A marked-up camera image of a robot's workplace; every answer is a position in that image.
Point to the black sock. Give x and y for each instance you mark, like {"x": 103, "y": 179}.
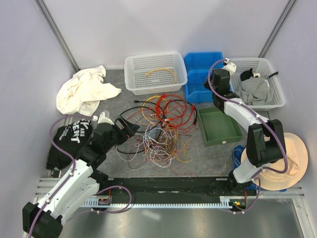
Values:
{"x": 246, "y": 74}

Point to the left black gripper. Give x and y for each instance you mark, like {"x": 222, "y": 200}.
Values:
{"x": 129, "y": 129}

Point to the blue cloth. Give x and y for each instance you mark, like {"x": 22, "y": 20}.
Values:
{"x": 236, "y": 155}

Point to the white perforated basket right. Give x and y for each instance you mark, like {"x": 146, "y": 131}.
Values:
{"x": 261, "y": 68}

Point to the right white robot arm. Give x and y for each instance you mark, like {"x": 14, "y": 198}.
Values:
{"x": 265, "y": 149}

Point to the cream white cloth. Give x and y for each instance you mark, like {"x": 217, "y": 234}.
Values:
{"x": 84, "y": 91}

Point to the blue plastic bin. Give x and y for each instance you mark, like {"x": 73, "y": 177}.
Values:
{"x": 197, "y": 66}

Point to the black printed t-shirt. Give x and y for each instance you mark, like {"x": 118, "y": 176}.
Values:
{"x": 71, "y": 139}

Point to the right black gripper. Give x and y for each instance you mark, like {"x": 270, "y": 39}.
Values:
{"x": 206, "y": 84}

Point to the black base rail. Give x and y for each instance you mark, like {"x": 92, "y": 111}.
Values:
{"x": 177, "y": 189}

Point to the white perforated basket left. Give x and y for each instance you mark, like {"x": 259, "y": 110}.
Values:
{"x": 155, "y": 73}

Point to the green plastic tray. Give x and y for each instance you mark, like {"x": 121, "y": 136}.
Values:
{"x": 218, "y": 128}

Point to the white perforated basket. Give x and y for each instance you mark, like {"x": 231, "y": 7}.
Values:
{"x": 261, "y": 68}
{"x": 155, "y": 73}

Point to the grey garment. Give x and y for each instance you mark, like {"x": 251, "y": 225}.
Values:
{"x": 256, "y": 91}

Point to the slotted cable duct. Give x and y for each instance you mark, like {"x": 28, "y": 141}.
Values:
{"x": 99, "y": 203}

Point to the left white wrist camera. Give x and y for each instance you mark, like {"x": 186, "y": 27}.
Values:
{"x": 103, "y": 118}

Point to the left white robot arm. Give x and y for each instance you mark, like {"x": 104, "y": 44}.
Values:
{"x": 47, "y": 217}

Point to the beige bucket hat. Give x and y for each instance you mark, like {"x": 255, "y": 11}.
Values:
{"x": 297, "y": 157}

